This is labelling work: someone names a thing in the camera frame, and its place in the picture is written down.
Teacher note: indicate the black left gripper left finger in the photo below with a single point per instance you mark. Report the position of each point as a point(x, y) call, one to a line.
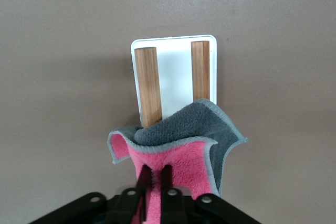
point(115, 208)

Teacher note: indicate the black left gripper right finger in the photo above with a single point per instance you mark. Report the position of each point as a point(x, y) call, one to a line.
point(183, 208)

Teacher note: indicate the pink and grey microfibre cloth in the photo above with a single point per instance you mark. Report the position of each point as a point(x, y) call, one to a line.
point(183, 155)

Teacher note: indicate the wooden rod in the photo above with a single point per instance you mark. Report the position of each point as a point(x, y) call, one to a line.
point(149, 85)
point(200, 72)

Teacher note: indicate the white rectangular tray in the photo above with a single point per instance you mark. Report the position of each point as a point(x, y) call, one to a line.
point(174, 77)

